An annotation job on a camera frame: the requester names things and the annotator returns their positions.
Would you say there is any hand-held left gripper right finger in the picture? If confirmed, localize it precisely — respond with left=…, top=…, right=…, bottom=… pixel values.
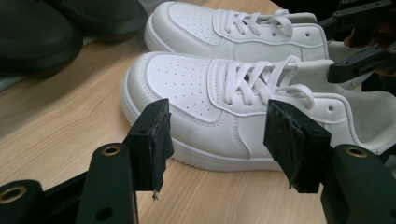
left=262, top=99, right=396, bottom=224

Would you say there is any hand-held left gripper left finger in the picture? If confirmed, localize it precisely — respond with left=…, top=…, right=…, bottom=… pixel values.
left=74, top=98, right=175, bottom=224

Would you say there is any white sneaker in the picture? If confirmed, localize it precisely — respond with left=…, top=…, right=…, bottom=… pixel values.
left=120, top=50, right=396, bottom=173
left=144, top=1, right=347, bottom=64

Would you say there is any black slipper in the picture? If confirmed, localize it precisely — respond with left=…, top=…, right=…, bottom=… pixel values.
left=0, top=0, right=84, bottom=78
left=43, top=0, right=149, bottom=45

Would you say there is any metal shoe rack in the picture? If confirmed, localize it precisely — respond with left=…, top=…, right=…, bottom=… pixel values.
left=0, top=0, right=171, bottom=93

